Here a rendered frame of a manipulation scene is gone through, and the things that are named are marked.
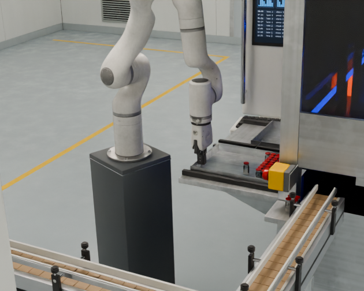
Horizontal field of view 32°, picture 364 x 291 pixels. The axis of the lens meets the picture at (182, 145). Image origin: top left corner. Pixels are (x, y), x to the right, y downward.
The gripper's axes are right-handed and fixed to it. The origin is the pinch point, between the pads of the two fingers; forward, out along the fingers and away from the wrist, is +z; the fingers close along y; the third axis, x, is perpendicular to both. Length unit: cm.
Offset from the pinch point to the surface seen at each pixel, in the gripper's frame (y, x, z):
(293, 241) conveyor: -46, -52, 0
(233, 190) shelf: -11.0, -18.0, 5.2
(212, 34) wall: 544, 245, 79
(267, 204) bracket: -2.5, -28.1, 12.7
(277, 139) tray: 40.8, -16.4, 4.3
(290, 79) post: -13, -39, -39
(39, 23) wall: 494, 485, 70
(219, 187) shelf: -11.0, -12.4, 5.3
